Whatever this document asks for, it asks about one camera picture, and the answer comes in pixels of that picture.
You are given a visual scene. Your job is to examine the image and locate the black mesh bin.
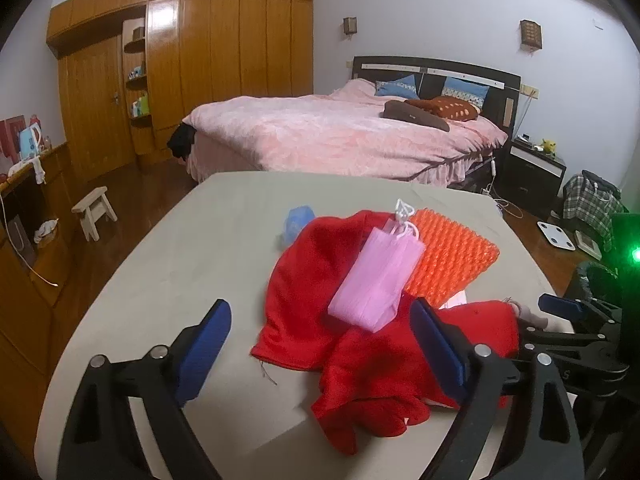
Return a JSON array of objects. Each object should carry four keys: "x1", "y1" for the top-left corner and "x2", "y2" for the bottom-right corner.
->
[{"x1": 562, "y1": 260, "x2": 623, "y2": 311}]

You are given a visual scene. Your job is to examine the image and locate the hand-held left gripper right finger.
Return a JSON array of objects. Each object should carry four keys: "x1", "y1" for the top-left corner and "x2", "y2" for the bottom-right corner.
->
[{"x1": 409, "y1": 297, "x2": 586, "y2": 480}]

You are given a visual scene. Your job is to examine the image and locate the crumpled white cloth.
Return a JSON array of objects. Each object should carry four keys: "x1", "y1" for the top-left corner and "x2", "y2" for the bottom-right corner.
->
[{"x1": 34, "y1": 218, "x2": 61, "y2": 246}]

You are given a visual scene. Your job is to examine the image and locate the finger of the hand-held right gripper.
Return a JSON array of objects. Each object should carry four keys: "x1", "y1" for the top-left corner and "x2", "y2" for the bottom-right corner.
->
[
  {"x1": 538, "y1": 294, "x2": 625, "y2": 330},
  {"x1": 517, "y1": 325, "x2": 631, "y2": 399}
]

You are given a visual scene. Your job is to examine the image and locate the blue patterned pillow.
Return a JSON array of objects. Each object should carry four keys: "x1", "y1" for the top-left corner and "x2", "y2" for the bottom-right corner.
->
[{"x1": 442, "y1": 76, "x2": 490, "y2": 108}]

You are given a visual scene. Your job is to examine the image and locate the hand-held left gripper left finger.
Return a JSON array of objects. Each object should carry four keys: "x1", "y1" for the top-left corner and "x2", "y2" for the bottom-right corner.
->
[{"x1": 57, "y1": 299, "x2": 233, "y2": 480}]

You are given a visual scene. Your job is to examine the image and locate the white charging cable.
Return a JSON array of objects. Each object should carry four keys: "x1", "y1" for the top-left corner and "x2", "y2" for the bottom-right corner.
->
[{"x1": 0, "y1": 195, "x2": 58, "y2": 288}]

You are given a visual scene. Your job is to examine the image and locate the black nightstand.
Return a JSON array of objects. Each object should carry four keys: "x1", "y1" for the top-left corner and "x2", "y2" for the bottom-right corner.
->
[{"x1": 502, "y1": 137, "x2": 568, "y2": 213}]

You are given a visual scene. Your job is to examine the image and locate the white bathroom scale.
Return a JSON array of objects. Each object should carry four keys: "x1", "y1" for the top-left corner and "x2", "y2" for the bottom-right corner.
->
[{"x1": 537, "y1": 219, "x2": 581, "y2": 248}]

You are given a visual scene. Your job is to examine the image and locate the small flat scale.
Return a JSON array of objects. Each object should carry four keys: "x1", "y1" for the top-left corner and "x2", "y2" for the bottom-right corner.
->
[{"x1": 574, "y1": 230, "x2": 603, "y2": 261}]

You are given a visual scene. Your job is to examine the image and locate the pink face masks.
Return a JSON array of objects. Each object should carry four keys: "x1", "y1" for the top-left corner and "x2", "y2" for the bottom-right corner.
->
[{"x1": 327, "y1": 199, "x2": 427, "y2": 333}]

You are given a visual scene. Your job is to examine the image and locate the wooden desk cabinet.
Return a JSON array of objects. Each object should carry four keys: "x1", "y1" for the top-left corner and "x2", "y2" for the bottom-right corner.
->
[{"x1": 0, "y1": 140, "x2": 101, "y2": 396}]

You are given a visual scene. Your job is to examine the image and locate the white floor cable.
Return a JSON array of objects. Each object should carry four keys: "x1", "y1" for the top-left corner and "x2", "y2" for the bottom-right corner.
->
[{"x1": 480, "y1": 185, "x2": 523, "y2": 218}]

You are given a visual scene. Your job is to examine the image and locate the blue plastic bag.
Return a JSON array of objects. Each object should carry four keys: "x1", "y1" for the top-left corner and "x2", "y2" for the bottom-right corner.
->
[{"x1": 280, "y1": 205, "x2": 316, "y2": 248}]

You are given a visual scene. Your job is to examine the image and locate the red cloth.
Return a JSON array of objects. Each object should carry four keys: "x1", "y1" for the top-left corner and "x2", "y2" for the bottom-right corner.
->
[{"x1": 250, "y1": 210, "x2": 521, "y2": 457}]

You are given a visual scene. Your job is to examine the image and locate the plaid bag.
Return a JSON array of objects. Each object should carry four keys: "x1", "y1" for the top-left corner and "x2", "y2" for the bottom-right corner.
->
[{"x1": 562, "y1": 170, "x2": 630, "y2": 253}]

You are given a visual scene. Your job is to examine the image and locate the brown pillow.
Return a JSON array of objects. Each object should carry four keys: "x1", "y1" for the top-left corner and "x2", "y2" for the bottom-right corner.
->
[{"x1": 380, "y1": 100, "x2": 451, "y2": 133}]

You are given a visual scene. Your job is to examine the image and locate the black cloth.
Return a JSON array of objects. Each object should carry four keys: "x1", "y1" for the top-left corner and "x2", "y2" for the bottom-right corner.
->
[{"x1": 167, "y1": 122, "x2": 197, "y2": 162}]

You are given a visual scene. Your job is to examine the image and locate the blue white box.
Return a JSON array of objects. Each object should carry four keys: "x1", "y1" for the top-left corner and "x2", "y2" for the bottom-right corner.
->
[{"x1": 19, "y1": 124, "x2": 43, "y2": 156}]

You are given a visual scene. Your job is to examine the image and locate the white cloth on desk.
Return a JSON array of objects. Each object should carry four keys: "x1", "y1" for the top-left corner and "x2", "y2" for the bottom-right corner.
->
[{"x1": 10, "y1": 156, "x2": 48, "y2": 183}]

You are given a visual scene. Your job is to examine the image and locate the red gift box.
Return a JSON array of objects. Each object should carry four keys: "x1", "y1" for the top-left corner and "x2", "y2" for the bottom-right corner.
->
[{"x1": 0, "y1": 115, "x2": 26, "y2": 161}]

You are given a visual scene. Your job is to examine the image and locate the wooden wardrobe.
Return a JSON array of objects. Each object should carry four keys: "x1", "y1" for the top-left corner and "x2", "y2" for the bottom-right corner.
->
[{"x1": 46, "y1": 0, "x2": 315, "y2": 181}]

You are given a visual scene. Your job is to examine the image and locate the red dotted pillow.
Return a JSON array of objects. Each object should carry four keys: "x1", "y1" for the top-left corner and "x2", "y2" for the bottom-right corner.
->
[{"x1": 404, "y1": 96, "x2": 482, "y2": 122}]

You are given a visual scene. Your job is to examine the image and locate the white wooden stool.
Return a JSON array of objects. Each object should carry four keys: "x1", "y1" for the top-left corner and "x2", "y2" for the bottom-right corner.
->
[{"x1": 71, "y1": 186, "x2": 118, "y2": 242}]

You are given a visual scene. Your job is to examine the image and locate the black bed headboard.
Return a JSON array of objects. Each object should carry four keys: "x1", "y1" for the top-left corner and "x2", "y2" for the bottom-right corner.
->
[{"x1": 351, "y1": 56, "x2": 522, "y2": 141}]

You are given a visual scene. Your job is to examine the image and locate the orange bubble mat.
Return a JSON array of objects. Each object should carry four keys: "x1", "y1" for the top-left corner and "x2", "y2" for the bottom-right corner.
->
[{"x1": 402, "y1": 208, "x2": 501, "y2": 308}]

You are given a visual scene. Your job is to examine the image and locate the bed with pink blanket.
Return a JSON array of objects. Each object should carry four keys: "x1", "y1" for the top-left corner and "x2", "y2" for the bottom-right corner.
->
[{"x1": 181, "y1": 78, "x2": 508, "y2": 186}]

